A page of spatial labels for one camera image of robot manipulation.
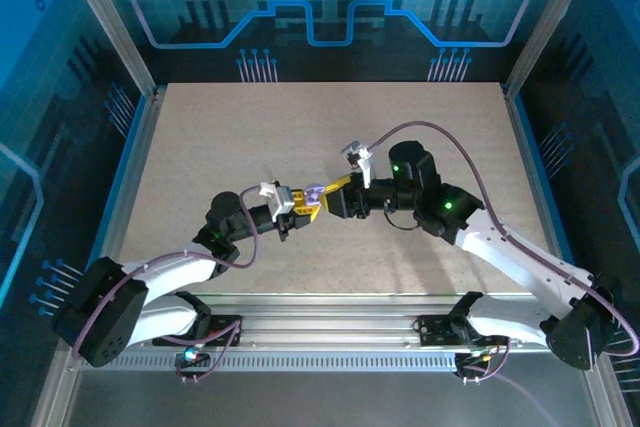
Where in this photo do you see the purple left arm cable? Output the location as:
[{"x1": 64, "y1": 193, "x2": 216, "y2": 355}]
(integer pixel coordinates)
[{"x1": 71, "y1": 185, "x2": 266, "y2": 361}]

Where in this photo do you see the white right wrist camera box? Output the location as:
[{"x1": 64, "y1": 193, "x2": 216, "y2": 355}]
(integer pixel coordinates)
[{"x1": 340, "y1": 140, "x2": 375, "y2": 189}]

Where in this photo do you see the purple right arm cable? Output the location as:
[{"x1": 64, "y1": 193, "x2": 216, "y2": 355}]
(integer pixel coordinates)
[{"x1": 367, "y1": 120, "x2": 640, "y2": 358}]

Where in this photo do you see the purple earbud charging case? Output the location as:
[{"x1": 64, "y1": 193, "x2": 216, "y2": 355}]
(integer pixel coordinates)
[{"x1": 303, "y1": 183, "x2": 327, "y2": 207}]

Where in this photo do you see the aluminium frame post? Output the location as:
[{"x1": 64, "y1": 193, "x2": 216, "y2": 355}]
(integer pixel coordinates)
[
  {"x1": 503, "y1": 0, "x2": 587, "y2": 98},
  {"x1": 55, "y1": 0, "x2": 162, "y2": 98}
]

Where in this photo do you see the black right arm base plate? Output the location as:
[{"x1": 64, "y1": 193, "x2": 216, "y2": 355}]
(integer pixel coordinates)
[{"x1": 416, "y1": 314, "x2": 471, "y2": 348}]

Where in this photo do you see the aluminium frame side rail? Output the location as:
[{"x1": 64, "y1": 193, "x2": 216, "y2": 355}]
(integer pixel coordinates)
[
  {"x1": 27, "y1": 86, "x2": 166, "y2": 427},
  {"x1": 501, "y1": 84, "x2": 632, "y2": 427}
]

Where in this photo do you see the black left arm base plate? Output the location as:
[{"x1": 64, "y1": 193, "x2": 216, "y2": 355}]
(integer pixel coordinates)
[{"x1": 152, "y1": 314, "x2": 245, "y2": 348}]

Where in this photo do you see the grey metal panel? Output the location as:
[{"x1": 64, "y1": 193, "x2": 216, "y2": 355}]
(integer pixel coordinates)
[{"x1": 29, "y1": 369, "x2": 631, "y2": 427}]

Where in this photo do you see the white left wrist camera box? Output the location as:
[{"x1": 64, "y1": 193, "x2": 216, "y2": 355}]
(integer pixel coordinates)
[{"x1": 258, "y1": 180, "x2": 297, "y2": 222}]

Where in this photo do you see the small circuit board with LEDs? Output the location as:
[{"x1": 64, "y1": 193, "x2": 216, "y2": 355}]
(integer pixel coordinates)
[
  {"x1": 180, "y1": 344, "x2": 210, "y2": 366},
  {"x1": 464, "y1": 346, "x2": 501, "y2": 366}
]

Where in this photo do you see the slotted metal cable strip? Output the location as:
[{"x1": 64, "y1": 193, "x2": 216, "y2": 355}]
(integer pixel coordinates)
[{"x1": 79, "y1": 350, "x2": 461, "y2": 374}]

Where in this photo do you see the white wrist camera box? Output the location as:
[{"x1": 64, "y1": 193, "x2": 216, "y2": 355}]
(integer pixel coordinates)
[
  {"x1": 340, "y1": 140, "x2": 375, "y2": 189},
  {"x1": 258, "y1": 180, "x2": 297, "y2": 222}
]

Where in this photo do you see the aluminium mounting rail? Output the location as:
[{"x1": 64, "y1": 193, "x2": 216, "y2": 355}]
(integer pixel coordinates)
[{"x1": 114, "y1": 293, "x2": 551, "y2": 349}]

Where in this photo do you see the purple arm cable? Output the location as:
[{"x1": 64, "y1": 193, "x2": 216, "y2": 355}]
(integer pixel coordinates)
[
  {"x1": 71, "y1": 185, "x2": 266, "y2": 361},
  {"x1": 367, "y1": 120, "x2": 640, "y2": 358}
]

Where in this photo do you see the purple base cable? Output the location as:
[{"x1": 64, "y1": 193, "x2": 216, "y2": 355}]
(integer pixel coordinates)
[
  {"x1": 459, "y1": 336, "x2": 566, "y2": 427},
  {"x1": 173, "y1": 319, "x2": 245, "y2": 384}
]

